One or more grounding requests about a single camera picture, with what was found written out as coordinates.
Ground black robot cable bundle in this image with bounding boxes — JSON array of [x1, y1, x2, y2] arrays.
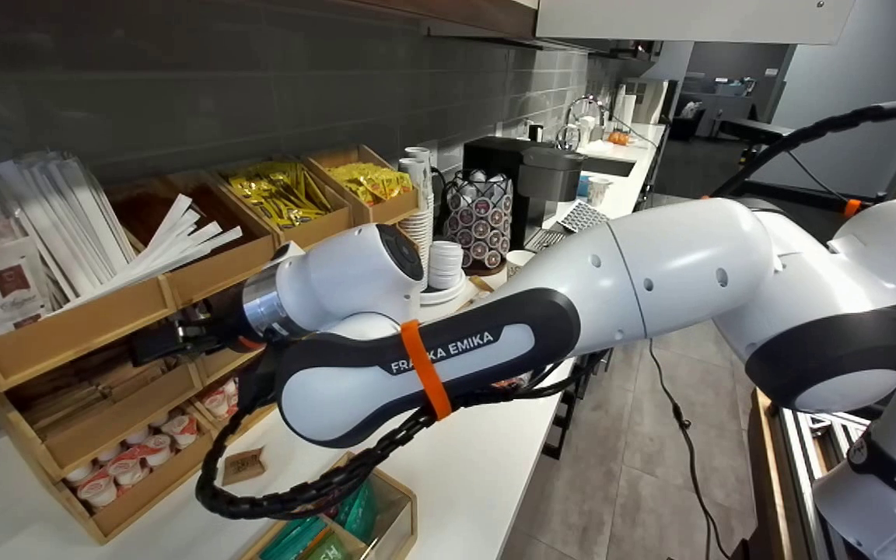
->
[[194, 91, 896, 521]]

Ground white stir sticks bundle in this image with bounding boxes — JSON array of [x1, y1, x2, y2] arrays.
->
[[0, 151, 243, 300]]

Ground wire coffee pod carousel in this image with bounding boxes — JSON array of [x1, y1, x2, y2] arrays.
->
[[445, 172, 513, 271]]

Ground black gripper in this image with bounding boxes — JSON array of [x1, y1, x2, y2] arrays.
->
[[124, 312, 249, 364]]

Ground white cup lids stack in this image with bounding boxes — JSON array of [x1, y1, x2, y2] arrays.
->
[[427, 240, 463, 293]]

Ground tiered wooden condiment organizer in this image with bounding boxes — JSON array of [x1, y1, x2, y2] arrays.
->
[[0, 145, 420, 540]]

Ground wooden tea bag box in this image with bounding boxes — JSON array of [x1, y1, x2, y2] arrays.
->
[[243, 470, 417, 560]]

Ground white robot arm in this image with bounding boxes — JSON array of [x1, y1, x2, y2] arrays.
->
[[127, 200, 896, 560]]

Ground brown sachet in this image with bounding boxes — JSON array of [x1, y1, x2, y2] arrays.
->
[[223, 452, 263, 486]]

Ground black coffee machine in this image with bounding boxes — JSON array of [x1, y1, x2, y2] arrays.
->
[[463, 135, 581, 248]]

